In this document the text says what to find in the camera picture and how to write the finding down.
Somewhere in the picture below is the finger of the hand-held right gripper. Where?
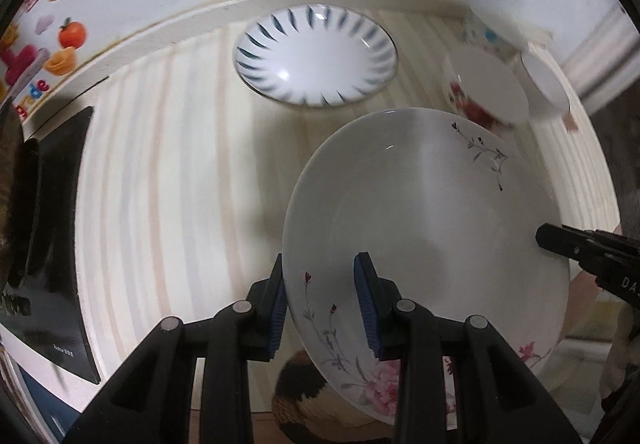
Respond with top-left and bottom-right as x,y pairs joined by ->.
535,223 -> 640,269

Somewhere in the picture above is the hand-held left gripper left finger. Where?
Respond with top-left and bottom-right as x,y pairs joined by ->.
65,253 -> 290,444

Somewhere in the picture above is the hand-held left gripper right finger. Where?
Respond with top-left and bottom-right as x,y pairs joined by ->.
353,251 -> 583,444

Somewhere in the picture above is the large white floral plate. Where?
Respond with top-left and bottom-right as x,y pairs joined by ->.
281,108 -> 571,425

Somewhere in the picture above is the plain white bowl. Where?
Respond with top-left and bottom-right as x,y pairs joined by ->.
517,51 -> 573,122

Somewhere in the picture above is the blue striped white plate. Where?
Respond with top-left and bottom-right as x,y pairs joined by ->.
232,4 -> 399,108

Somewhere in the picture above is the striped counter cover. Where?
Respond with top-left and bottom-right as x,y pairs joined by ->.
75,8 -> 621,415

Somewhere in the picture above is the black cooktop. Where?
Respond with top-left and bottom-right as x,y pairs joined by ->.
0,106 -> 103,385

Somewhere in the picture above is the colourful wall sticker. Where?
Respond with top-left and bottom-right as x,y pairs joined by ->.
0,0 -> 88,119

